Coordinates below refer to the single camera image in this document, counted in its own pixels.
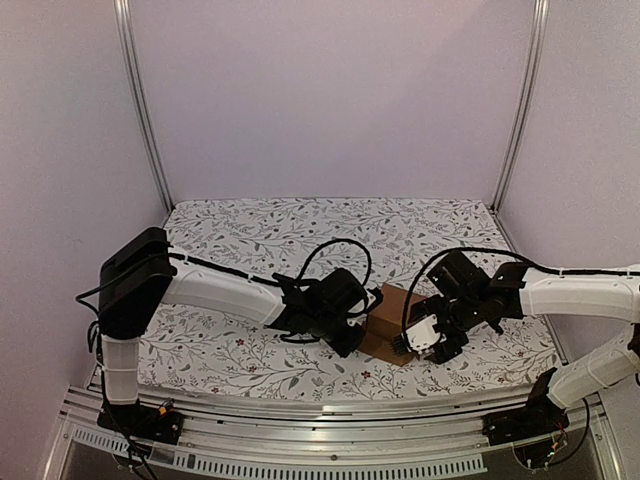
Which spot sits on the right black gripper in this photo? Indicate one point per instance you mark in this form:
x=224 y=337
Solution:
x=445 y=347

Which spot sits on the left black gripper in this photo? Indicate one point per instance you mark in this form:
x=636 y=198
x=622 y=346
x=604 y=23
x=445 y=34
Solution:
x=345 y=348

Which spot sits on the brown cardboard box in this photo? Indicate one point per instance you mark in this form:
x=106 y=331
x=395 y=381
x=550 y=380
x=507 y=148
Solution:
x=382 y=325

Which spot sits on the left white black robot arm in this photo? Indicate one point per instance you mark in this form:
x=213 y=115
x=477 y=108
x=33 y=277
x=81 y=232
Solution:
x=148 y=272

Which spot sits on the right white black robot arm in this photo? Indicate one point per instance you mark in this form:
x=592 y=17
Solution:
x=587 y=293

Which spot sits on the floral patterned table mat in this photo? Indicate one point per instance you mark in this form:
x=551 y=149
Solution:
x=205 y=352

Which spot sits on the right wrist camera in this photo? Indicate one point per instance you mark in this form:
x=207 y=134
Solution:
x=418 y=338

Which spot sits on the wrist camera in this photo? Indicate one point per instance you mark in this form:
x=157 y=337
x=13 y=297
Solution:
x=374 y=298
x=418 y=338

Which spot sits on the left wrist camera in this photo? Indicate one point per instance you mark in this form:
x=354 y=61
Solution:
x=374 y=298

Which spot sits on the front aluminium rail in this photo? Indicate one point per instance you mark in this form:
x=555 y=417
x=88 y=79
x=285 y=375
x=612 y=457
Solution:
x=436 y=437

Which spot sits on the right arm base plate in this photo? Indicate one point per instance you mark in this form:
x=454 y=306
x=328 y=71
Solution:
x=522 y=423

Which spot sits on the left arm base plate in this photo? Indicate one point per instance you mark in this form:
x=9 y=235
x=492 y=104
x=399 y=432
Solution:
x=159 y=424

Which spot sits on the right aluminium frame post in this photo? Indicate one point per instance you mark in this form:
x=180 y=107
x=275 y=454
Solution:
x=525 y=100

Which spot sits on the aluminium frame post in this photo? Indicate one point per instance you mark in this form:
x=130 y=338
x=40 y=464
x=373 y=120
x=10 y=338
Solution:
x=525 y=100
x=124 y=23

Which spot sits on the left aluminium frame post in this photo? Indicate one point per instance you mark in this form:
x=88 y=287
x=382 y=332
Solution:
x=124 y=23

